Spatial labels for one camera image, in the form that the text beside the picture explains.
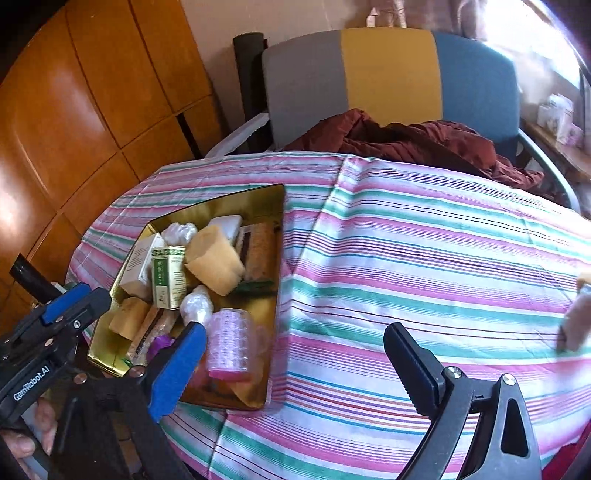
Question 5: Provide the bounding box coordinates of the window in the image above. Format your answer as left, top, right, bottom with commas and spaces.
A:
485, 0, 587, 93

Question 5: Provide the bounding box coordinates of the patterned curtain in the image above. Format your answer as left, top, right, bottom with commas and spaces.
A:
365, 0, 490, 38

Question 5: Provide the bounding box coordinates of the beige roll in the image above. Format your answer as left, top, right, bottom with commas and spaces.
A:
558, 295, 591, 354

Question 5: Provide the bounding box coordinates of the wooden wardrobe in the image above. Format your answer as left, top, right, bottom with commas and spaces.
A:
0, 0, 227, 315

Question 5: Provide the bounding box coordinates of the green carton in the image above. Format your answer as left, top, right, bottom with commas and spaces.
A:
151, 246, 188, 310

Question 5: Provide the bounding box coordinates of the large yellow sponge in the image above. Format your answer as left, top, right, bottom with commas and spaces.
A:
185, 226, 245, 297

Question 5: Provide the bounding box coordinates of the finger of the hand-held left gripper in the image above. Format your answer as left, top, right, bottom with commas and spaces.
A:
39, 282, 90, 326
46, 287, 112, 352

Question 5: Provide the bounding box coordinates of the person's left hand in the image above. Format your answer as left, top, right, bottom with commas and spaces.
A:
0, 397, 58, 462

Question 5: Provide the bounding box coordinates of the pastel stick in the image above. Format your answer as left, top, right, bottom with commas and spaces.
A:
124, 307, 178, 365

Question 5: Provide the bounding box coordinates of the cream carton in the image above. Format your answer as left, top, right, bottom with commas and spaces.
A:
120, 232, 167, 298

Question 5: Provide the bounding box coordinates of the black rolled mat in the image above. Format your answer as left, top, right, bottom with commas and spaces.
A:
233, 32, 269, 153

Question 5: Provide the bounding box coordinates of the pink textured roll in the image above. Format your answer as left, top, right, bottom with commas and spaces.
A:
204, 308, 259, 381

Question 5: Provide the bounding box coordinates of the striped tablecloth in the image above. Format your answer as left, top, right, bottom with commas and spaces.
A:
65, 152, 591, 480

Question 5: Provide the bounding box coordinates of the red cloth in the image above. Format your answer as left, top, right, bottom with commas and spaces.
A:
540, 443, 587, 480

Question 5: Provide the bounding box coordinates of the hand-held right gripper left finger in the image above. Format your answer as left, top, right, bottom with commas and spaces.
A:
48, 323, 207, 480

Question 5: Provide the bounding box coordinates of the gold metal tin tray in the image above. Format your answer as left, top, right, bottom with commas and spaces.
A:
87, 184, 286, 411

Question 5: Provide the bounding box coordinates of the black tube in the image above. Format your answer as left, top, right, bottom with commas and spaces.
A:
10, 256, 63, 301

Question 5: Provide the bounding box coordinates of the maroon cloth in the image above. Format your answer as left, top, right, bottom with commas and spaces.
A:
281, 108, 546, 190

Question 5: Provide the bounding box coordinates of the grey yellow blue chair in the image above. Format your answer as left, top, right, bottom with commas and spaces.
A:
205, 28, 580, 213

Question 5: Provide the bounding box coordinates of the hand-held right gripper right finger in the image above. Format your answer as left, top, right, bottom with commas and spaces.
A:
383, 323, 541, 480

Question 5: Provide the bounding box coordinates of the wooden desk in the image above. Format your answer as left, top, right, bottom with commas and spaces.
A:
524, 117, 591, 181

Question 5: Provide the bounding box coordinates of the white printed box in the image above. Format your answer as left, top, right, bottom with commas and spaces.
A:
547, 93, 575, 139

